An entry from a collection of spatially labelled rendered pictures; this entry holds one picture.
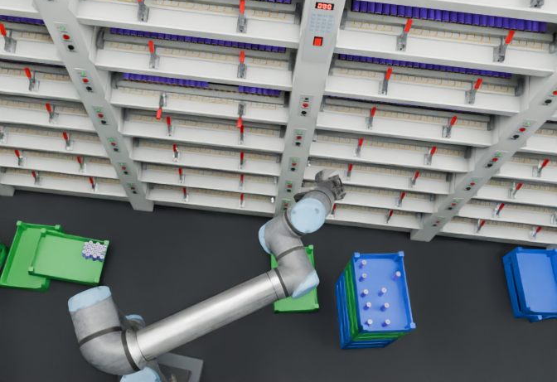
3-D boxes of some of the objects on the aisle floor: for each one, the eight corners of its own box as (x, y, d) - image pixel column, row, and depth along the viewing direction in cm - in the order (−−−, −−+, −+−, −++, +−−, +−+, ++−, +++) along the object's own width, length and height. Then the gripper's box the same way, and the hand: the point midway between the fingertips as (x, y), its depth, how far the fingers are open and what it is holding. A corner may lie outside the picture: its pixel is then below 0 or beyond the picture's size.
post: (152, 211, 258) (5, -159, 97) (133, 210, 258) (-46, -165, 97) (160, 176, 267) (37, -216, 106) (142, 174, 267) (-9, -222, 106)
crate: (317, 311, 240) (318, 307, 233) (273, 313, 239) (274, 310, 232) (311, 250, 254) (312, 244, 247) (270, 251, 252) (271, 246, 245)
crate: (46, 292, 237) (41, 287, 229) (2, 287, 236) (-5, 282, 229) (65, 231, 250) (60, 224, 243) (23, 226, 250) (16, 220, 243)
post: (428, 241, 260) (732, -72, 99) (410, 239, 260) (685, -78, 99) (427, 205, 269) (703, -136, 108) (409, 203, 269) (659, -141, 108)
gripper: (343, 215, 157) (355, 194, 176) (326, 173, 154) (341, 156, 174) (317, 223, 160) (331, 200, 179) (301, 181, 158) (317, 164, 177)
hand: (328, 182), depth 176 cm, fingers open, 7 cm apart
